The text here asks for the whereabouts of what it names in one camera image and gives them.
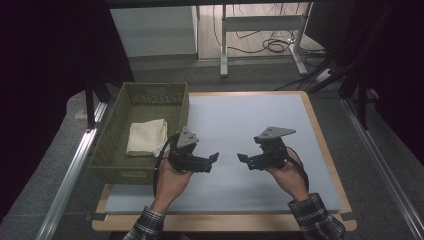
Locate cream printed cloth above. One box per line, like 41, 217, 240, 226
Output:
125, 118, 170, 158

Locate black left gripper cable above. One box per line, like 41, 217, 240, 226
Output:
152, 133, 179, 198

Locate black floor cables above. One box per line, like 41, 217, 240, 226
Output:
213, 3, 327, 68

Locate person's left hand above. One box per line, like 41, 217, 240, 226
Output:
153, 156, 195, 215

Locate dark curtain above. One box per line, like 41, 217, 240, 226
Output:
304, 0, 424, 161
0, 0, 136, 221

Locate white cabinet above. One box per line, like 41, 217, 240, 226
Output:
109, 5, 200, 60

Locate white metal desk frame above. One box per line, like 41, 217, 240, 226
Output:
219, 2, 314, 78

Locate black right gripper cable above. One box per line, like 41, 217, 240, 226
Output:
285, 146, 311, 194

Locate aluminium rail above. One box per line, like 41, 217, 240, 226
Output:
34, 101, 108, 240
341, 98, 424, 240

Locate black tape piece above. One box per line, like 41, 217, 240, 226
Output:
84, 213, 110, 223
339, 211, 358, 222

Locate green plastic basket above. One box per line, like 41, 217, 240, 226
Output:
87, 82, 190, 186

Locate white power strip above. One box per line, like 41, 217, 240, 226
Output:
314, 67, 333, 83

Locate person's right hand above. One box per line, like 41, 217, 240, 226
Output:
266, 149, 310, 203

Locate light blue table mat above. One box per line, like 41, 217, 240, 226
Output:
104, 94, 342, 214

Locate black metal stand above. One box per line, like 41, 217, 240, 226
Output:
84, 79, 113, 130
306, 6, 373, 131

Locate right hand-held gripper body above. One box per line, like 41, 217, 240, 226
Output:
253, 126, 297, 170

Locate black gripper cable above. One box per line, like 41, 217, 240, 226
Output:
285, 146, 311, 194
152, 133, 179, 198

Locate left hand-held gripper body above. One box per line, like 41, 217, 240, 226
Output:
168, 126, 201, 174

